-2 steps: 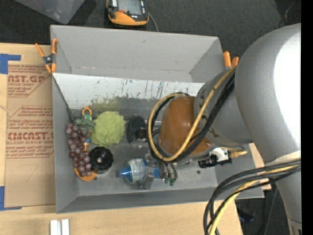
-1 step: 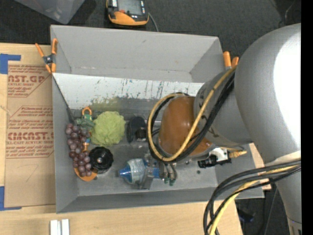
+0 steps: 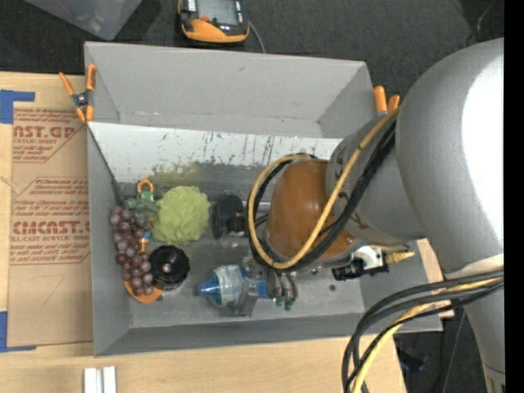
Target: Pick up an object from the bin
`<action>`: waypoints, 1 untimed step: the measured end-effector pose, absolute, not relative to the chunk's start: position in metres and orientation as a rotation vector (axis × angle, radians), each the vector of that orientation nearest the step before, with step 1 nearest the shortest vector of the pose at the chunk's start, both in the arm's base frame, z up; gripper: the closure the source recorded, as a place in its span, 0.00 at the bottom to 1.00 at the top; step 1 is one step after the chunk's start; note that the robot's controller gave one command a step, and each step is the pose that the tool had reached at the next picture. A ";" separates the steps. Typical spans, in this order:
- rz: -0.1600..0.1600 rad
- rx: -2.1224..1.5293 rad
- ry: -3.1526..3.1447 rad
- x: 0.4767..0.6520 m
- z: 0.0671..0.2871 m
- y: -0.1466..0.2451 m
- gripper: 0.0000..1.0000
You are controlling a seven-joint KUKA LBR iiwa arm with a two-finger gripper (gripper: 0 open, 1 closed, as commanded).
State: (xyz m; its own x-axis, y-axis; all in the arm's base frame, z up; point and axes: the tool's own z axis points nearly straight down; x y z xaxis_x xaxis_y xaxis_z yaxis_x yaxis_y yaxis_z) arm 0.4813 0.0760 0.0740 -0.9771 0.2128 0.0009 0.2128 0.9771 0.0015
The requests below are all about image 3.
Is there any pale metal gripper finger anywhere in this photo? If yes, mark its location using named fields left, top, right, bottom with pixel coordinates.
left=234, top=287, right=260, bottom=318

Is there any clear plastic bottle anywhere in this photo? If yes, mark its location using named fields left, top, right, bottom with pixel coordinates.
left=197, top=263, right=255, bottom=309

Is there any black rounded object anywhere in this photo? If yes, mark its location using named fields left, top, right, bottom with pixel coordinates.
left=210, top=193, right=249, bottom=240

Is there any black round ribbed knob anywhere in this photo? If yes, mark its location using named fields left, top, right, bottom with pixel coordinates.
left=147, top=244, right=192, bottom=291

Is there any green toy lettuce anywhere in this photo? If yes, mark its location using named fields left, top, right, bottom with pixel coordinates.
left=150, top=185, right=212, bottom=247

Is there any purple toy grape bunch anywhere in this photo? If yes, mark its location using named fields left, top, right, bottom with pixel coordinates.
left=108, top=206, right=156, bottom=297

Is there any grey metal bin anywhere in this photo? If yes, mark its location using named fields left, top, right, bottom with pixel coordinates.
left=84, top=41, right=444, bottom=358

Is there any brown cardboard board, red print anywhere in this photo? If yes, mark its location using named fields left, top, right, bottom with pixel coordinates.
left=0, top=70, right=96, bottom=354

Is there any black cylinder on white bracket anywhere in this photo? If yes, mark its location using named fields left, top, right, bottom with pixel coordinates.
left=331, top=245, right=390, bottom=282

